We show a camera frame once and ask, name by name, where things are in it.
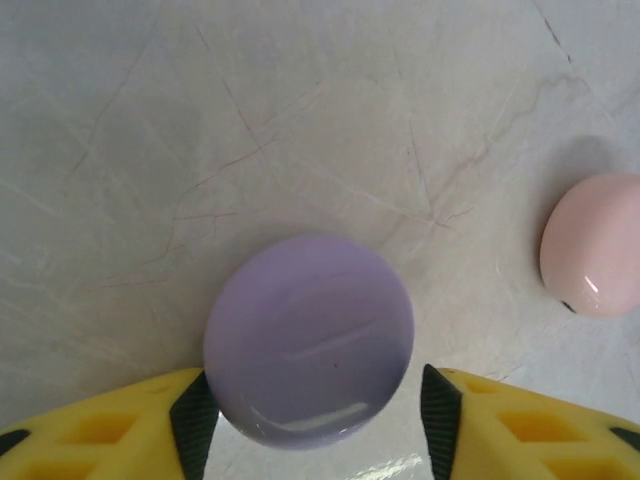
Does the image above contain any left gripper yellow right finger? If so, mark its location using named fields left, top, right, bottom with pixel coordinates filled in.
left=421, top=363, right=640, bottom=480

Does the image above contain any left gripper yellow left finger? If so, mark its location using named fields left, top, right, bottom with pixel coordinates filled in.
left=0, top=367, right=221, bottom=480

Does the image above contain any pink round charging case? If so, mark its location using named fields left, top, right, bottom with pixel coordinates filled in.
left=539, top=173, right=640, bottom=319

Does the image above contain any purple round charging case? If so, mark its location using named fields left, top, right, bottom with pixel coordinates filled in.
left=203, top=233, right=416, bottom=450

